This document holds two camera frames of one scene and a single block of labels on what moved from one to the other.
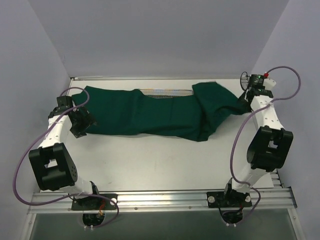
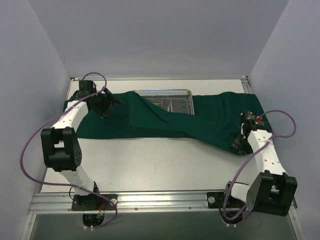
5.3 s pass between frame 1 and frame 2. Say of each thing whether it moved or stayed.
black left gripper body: moved
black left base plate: stayed
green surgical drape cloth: moved
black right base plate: stayed
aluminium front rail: stayed
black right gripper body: moved
